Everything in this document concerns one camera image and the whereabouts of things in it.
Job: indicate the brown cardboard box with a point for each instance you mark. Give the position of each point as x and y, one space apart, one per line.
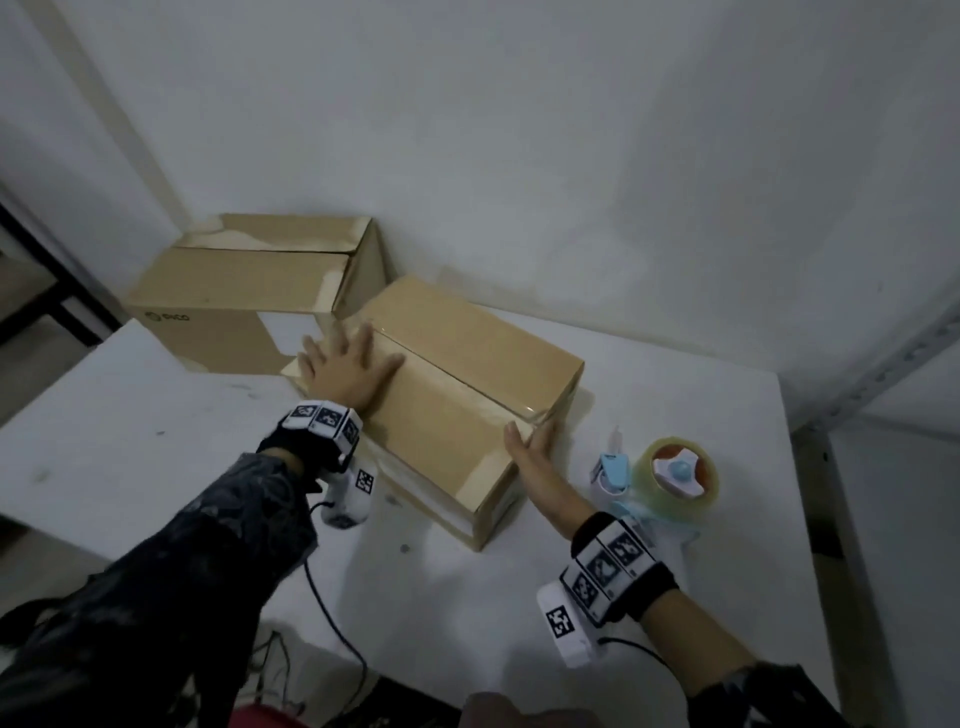
240 281
465 345

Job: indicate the person's left hand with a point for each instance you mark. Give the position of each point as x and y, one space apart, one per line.
349 382

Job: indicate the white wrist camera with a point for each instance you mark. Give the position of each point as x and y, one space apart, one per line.
566 626
352 495

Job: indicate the red object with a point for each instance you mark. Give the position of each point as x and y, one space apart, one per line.
266 718

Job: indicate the clear tape roll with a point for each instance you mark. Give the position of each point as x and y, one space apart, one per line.
675 506

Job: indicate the person's left forearm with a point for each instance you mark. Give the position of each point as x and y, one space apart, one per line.
150 585

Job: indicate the grey metal shelf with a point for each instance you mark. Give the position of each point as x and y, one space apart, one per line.
900 562

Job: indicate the person's right forearm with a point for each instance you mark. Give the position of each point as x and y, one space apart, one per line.
712 645

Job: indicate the person's leg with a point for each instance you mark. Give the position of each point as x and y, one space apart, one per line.
525 714

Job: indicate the black case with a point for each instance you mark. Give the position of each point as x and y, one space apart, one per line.
405 709

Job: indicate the black shelf with wooden boards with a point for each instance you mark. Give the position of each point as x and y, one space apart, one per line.
26 281

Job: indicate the blue white tape dispenser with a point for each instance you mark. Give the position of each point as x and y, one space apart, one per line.
611 472

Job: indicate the person's right hand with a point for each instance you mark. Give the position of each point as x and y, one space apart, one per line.
544 480

